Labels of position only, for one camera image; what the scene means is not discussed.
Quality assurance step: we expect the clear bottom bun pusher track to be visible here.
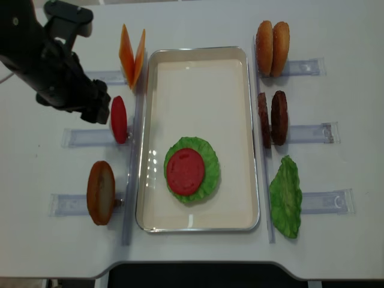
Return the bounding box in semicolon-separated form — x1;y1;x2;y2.
48;193;125;217

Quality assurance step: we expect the upright bottom bun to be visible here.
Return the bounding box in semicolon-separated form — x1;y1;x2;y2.
86;161;115;226

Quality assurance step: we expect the outer brown meat patty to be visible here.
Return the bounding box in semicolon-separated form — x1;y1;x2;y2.
271;91;288;146

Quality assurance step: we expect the inner top bun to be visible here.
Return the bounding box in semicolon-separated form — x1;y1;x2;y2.
255;20;273;76

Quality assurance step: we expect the clear patty pusher track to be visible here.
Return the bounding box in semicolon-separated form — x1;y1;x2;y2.
286;122;341;144

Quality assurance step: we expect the right orange cheese slice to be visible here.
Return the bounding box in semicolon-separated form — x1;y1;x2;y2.
132;29;146;88

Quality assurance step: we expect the upright red tomato slice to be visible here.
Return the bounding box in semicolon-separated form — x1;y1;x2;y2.
110;96;128;144

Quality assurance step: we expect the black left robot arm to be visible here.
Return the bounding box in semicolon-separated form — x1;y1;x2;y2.
1;1;111;124

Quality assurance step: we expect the clear lettuce pusher track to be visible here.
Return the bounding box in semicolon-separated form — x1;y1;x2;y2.
301;189;355;215

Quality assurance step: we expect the clear tomato pusher track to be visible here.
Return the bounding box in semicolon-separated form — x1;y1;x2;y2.
61;128;119;148

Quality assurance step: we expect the brown meat patty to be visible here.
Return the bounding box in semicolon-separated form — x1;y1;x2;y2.
257;92;271;149
271;91;288;146

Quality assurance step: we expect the orange cheese slice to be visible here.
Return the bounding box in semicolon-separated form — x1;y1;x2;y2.
132;29;146;88
119;24;135;89

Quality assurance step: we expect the clear bun pusher track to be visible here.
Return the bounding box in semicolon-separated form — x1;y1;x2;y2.
287;58;326;76
48;193;125;217

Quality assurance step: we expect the inner brown meat patty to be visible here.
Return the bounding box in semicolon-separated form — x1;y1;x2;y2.
257;92;271;149

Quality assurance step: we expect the outer top bun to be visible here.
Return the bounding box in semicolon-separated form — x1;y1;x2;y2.
271;22;290;77

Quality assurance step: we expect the left orange cheese slice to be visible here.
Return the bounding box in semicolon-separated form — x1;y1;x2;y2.
119;24;135;89

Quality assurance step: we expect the red tomato slice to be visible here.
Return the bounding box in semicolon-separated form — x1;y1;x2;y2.
166;148;205;196
110;96;128;144

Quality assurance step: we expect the upright green lettuce leaf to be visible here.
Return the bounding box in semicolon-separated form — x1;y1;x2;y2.
269;155;302;239

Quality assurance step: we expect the clear cheese pusher track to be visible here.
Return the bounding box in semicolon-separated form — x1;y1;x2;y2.
85;71;127;86

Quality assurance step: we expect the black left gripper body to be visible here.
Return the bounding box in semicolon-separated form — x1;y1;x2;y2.
80;79;111;124

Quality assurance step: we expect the white metal tray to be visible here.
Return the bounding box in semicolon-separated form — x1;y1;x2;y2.
135;46;260;233

